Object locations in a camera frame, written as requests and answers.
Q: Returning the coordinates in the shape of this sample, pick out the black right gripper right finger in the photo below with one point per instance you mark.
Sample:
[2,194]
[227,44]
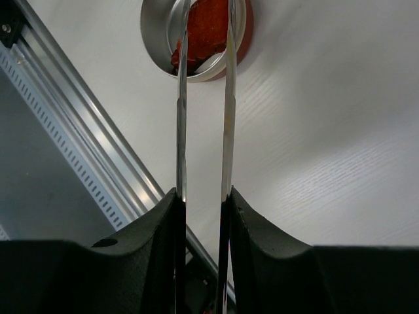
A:
[274,272]

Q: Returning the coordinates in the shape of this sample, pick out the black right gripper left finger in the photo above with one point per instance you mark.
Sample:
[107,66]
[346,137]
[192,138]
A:
[131,271]

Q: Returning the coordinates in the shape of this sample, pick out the steel serving tongs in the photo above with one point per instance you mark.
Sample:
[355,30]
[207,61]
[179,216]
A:
[221,301]

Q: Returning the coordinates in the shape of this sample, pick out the red chicken drumstick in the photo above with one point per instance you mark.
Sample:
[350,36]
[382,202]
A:
[208,24]
[195,56]

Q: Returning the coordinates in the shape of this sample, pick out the red-banded steel bowl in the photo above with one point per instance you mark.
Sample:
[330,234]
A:
[160,23]

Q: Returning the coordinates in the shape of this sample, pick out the slotted cable duct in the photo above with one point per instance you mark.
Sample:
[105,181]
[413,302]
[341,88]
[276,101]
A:
[68,152]

